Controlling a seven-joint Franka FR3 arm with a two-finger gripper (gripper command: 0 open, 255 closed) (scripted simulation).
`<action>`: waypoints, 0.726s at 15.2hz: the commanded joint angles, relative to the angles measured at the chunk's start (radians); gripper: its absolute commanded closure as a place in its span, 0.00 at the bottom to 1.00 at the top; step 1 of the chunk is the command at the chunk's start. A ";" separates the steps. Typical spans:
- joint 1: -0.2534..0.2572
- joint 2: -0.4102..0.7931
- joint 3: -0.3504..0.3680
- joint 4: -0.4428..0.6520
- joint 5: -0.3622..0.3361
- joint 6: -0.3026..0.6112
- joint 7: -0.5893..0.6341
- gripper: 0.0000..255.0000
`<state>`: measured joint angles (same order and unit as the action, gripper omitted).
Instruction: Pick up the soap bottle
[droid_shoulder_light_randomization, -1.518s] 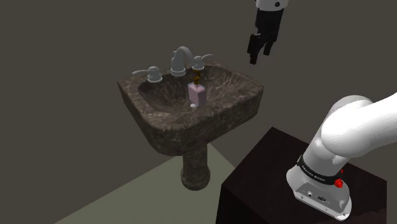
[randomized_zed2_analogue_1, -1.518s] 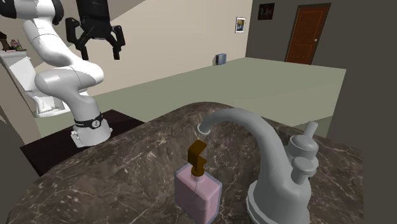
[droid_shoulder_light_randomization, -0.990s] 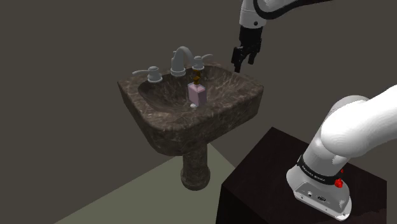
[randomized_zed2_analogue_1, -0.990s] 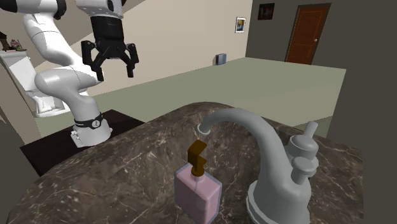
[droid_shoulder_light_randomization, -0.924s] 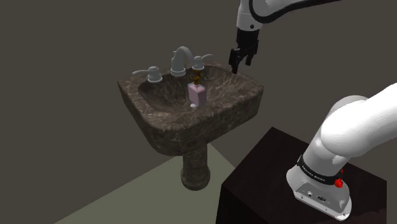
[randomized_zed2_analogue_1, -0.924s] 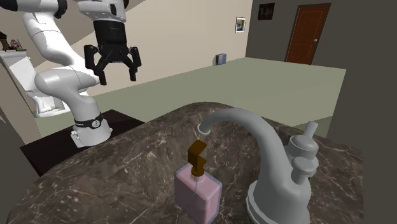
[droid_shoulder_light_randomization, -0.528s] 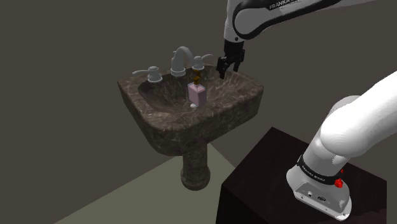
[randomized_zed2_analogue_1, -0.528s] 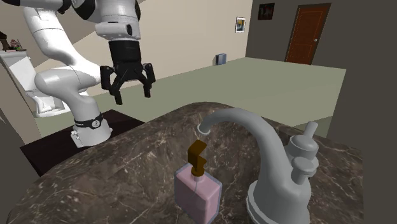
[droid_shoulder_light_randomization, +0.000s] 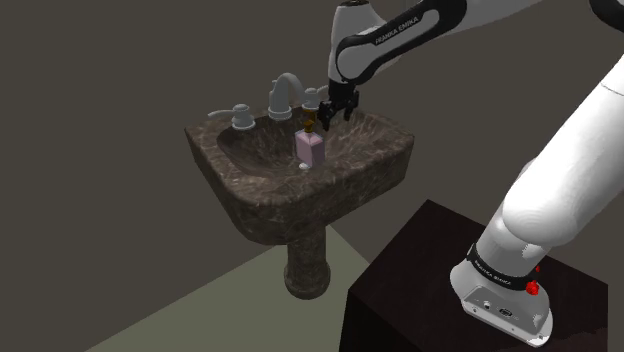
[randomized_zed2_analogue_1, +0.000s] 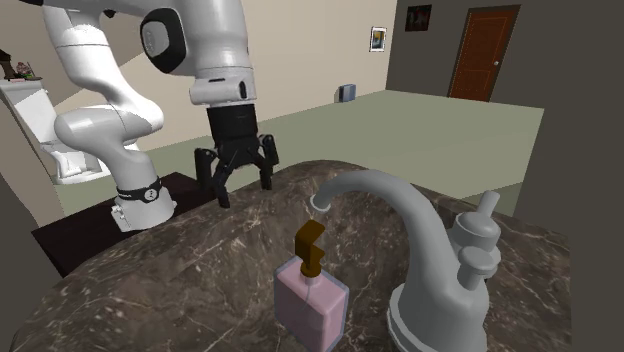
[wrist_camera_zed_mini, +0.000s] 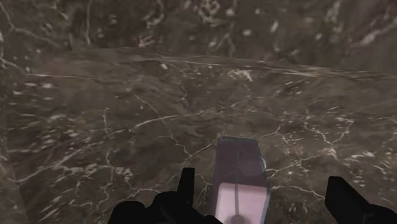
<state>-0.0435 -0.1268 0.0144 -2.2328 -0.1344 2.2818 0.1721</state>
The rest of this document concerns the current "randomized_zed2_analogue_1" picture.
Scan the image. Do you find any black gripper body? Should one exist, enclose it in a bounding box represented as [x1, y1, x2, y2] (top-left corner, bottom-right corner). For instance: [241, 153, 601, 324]
[205, 103, 265, 170]

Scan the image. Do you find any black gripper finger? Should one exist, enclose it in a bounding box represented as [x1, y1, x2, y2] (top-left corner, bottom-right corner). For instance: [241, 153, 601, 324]
[250, 133, 281, 192]
[194, 147, 239, 210]

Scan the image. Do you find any dark robot stand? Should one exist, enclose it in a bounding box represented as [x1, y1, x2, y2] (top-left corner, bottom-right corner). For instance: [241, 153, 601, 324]
[31, 172, 222, 279]

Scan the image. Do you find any pink soap dispenser brown pump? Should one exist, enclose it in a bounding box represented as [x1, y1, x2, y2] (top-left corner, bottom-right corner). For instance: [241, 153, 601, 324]
[272, 219, 351, 352]

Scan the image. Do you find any white toilet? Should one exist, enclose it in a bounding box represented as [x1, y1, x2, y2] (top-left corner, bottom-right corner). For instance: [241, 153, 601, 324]
[0, 48, 143, 186]

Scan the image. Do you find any grey sink faucet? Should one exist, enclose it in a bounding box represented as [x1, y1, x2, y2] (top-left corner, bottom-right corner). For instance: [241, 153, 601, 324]
[309, 168, 503, 352]

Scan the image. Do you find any brown wooden door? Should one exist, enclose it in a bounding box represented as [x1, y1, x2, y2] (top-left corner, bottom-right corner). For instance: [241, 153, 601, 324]
[446, 4, 522, 104]

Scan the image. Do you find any small white-framed wall picture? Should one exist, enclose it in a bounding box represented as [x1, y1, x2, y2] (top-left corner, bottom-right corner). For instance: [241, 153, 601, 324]
[368, 26, 389, 54]

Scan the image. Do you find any dark wall picture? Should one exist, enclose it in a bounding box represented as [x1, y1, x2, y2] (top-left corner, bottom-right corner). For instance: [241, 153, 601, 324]
[404, 4, 434, 33]

